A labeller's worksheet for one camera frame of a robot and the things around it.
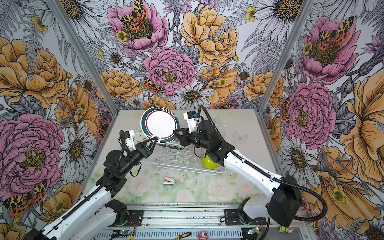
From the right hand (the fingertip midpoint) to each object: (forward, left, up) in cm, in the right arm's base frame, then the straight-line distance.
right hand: (174, 136), depth 70 cm
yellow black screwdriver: (-35, -2, -29) cm, 45 cm away
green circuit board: (-32, +24, -30) cm, 50 cm away
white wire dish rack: (+4, -1, -28) cm, 29 cm away
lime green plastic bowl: (-2, -17, -24) cm, 30 cm away
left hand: (0, +9, -5) cm, 10 cm away
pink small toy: (-35, -12, -25) cm, 45 cm away
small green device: (-34, -51, -27) cm, 67 cm away
